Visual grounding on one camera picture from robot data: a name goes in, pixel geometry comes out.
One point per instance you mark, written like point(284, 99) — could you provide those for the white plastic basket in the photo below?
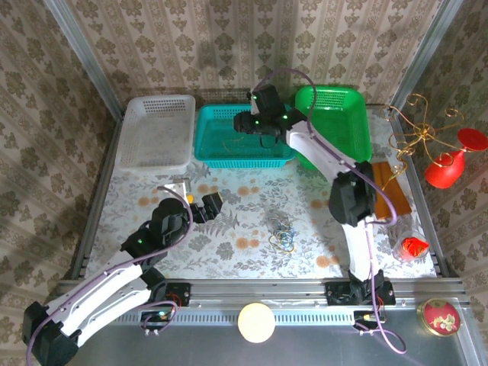
point(152, 129)

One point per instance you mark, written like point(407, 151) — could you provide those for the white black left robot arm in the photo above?
point(110, 284)

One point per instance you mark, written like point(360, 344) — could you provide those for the cream round ball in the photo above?
point(256, 322)

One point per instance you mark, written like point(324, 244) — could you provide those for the clear plastic cup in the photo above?
point(398, 238)

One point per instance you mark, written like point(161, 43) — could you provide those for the red crumpled wrapper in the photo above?
point(413, 247)

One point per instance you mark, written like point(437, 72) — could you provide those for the round red tin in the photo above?
point(438, 318)

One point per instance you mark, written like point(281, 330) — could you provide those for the brown wooden board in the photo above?
point(392, 194)

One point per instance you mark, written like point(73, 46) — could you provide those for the teal plastic basket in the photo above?
point(236, 162)

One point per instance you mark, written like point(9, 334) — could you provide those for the green plastic basket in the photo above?
point(343, 126)

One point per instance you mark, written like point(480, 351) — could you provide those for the floral table cloth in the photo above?
point(228, 259)

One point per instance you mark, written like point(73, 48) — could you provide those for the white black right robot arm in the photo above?
point(316, 152)

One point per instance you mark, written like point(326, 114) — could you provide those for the aluminium frame post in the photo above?
point(84, 57)
point(423, 57)

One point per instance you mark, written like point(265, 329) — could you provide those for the aluminium table side rail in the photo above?
point(424, 207)
point(91, 221)

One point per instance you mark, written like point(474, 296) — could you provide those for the aluminium front rail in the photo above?
point(259, 291)

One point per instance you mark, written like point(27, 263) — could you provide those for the red goblet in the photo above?
point(446, 171)

